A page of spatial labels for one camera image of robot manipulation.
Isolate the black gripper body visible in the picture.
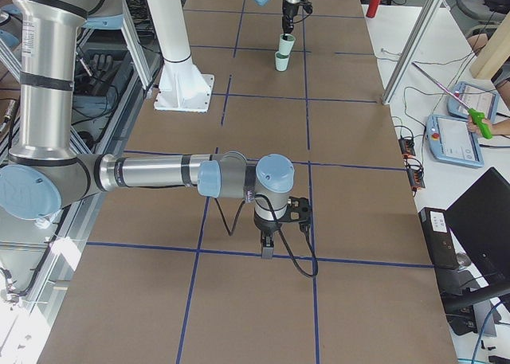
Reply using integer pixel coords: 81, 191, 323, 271
253, 213, 290, 241
282, 0, 299, 26

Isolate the mint cup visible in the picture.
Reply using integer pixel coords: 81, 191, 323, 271
275, 52, 290, 72
278, 33, 296, 57

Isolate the brown paper table cover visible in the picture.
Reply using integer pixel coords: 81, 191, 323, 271
37, 0, 461, 364

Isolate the black desktop box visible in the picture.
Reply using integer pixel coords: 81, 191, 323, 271
418, 207, 459, 270

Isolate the far blue teach pendant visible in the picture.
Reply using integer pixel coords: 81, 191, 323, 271
447, 81, 500, 122

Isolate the blue teach pendant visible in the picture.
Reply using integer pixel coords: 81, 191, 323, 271
426, 114, 485, 168
447, 81, 500, 122

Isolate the near blue teach pendant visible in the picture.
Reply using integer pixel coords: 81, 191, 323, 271
426, 114, 485, 168

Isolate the black monitor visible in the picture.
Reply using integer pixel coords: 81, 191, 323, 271
444, 167, 509, 313

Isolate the seated person black shirt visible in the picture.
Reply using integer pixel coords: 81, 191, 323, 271
465, 33, 510, 138

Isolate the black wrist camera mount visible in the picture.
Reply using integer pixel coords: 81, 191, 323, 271
280, 197, 312, 233

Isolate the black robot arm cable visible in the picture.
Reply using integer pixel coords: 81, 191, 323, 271
213, 192, 320, 278

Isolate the white pedestal column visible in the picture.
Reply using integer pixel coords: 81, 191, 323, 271
147, 0, 214, 113

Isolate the aluminium frame post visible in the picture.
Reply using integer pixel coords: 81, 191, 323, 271
382, 0, 443, 104

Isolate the green handled reacher grabber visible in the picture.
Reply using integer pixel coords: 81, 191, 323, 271
411, 61, 492, 139

